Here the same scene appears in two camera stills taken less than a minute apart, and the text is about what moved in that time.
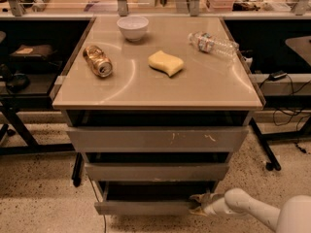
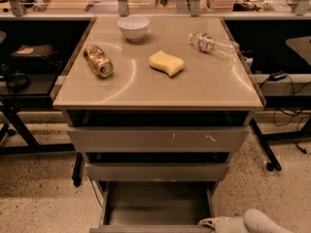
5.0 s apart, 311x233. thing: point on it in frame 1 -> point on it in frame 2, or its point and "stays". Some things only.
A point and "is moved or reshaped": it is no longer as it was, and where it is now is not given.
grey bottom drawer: x=160 y=198 is moved or reshaped
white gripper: x=210 y=206 -> x=224 y=224
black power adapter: x=278 y=75 stays
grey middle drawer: x=156 y=171 stays
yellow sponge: x=165 y=62 stays
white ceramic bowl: x=133 y=27 stays
